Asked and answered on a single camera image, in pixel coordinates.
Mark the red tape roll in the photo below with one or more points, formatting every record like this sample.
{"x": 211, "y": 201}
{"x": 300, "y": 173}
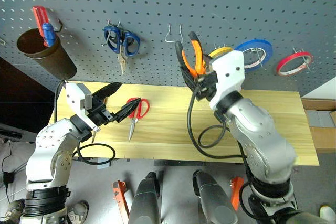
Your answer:
{"x": 286, "y": 61}

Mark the grey sneaker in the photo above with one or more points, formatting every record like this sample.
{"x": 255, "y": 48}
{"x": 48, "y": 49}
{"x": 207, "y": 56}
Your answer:
{"x": 78, "y": 211}

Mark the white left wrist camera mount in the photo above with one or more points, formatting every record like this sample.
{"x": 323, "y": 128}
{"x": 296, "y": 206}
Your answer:
{"x": 74, "y": 98}

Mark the orange black pliers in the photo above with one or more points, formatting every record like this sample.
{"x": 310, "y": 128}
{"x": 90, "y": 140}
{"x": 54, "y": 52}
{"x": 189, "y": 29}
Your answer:
{"x": 197, "y": 51}

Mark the orange metal bracket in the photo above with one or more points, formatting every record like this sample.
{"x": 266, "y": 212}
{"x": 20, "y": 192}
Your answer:
{"x": 237, "y": 190}
{"x": 120, "y": 197}

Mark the white shoe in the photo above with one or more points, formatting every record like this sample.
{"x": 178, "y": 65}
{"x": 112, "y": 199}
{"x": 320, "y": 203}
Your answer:
{"x": 328, "y": 212}

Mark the white board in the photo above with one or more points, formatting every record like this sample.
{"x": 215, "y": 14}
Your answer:
{"x": 323, "y": 89}

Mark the brown cup holder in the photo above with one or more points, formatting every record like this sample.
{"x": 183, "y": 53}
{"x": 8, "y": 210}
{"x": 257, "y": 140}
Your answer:
{"x": 56, "y": 58}

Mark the blue tape roll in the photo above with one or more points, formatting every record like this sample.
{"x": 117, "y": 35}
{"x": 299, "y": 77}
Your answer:
{"x": 258, "y": 45}

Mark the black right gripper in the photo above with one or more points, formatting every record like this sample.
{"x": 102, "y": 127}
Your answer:
{"x": 206, "y": 85}

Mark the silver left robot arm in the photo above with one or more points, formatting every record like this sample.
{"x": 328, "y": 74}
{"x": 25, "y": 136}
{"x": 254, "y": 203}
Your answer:
{"x": 50, "y": 142}

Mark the brown cardboard box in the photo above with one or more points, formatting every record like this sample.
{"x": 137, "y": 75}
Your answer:
{"x": 324, "y": 137}

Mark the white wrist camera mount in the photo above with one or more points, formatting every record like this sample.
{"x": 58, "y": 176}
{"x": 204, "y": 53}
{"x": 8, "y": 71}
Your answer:
{"x": 74, "y": 98}
{"x": 229, "y": 74}

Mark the camouflage shoe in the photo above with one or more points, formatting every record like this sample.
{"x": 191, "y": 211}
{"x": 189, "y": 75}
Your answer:
{"x": 11, "y": 211}

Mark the yellow tape roll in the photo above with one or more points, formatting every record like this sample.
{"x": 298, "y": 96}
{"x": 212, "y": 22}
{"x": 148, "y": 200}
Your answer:
{"x": 221, "y": 50}

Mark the silver scissors hook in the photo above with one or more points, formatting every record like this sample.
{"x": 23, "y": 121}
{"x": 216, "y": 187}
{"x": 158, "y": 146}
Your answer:
{"x": 118, "y": 24}

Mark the black power adapter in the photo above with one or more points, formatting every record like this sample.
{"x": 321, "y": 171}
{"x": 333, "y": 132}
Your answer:
{"x": 8, "y": 178}

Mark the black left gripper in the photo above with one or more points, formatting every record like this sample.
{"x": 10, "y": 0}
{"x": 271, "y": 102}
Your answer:
{"x": 101, "y": 115}

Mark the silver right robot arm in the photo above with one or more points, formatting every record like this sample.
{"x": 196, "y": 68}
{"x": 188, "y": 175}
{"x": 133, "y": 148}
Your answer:
{"x": 262, "y": 140}

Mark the black pegboard hook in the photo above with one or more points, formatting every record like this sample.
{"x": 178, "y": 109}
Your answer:
{"x": 61, "y": 26}

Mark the silver tape hook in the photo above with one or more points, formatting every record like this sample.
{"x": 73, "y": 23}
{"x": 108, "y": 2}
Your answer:
{"x": 305, "y": 60}
{"x": 220, "y": 46}
{"x": 260, "y": 56}

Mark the dark grey rounded shape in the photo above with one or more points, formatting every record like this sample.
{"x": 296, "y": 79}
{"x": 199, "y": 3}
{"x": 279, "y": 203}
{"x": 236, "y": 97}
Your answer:
{"x": 145, "y": 200}
{"x": 214, "y": 197}

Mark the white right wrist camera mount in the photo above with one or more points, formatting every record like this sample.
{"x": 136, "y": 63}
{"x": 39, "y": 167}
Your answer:
{"x": 229, "y": 74}

